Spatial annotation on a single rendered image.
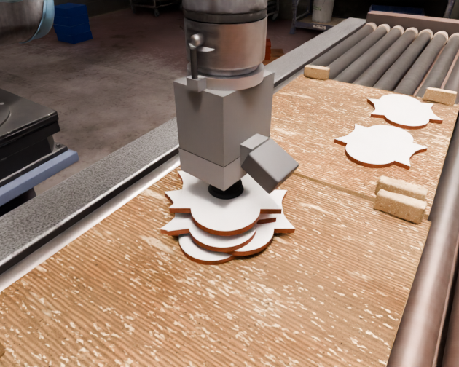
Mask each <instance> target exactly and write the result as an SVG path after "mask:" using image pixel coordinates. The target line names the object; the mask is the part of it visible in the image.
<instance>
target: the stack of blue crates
mask: <svg viewBox="0 0 459 367"><path fill-rule="evenodd" d="M54 8H55V15H54V21H53V23H54V25H53V27H54V29H55V32H56V34H57V38H58V41H61V42H67V43H70V44H76V43H80V42H84V41H87V40H90V39H92V38H93V36H92V32H91V30H90V24H89V18H88V15H87V7H86V5H83V4H73V3H66V4H60V5H56V6H54Z"/></svg>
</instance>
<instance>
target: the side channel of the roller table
mask: <svg viewBox="0 0 459 367"><path fill-rule="evenodd" d="M367 23H375V24H376V25H377V27H378V26H379V25H382V24H388V25H389V26H390V28H391V29H392V28H393V27H394V26H398V25H400V26H402V27H403V28H404V31H406V30H407V29H408V28H412V27H413V28H416V29H417V30H418V34H419V33H420V32H421V31H422V30H425V29H430V30H432V32H433V36H434V34H435V33H437V32H440V31H445V32H447V34H448V38H449V37H450V36H451V35H453V34H454V33H459V20H453V19H447V18H440V17H426V16H419V15H406V14H399V13H392V12H379V11H371V12H369V13H368V14H367V17H366V23H365V25H366V24H367Z"/></svg>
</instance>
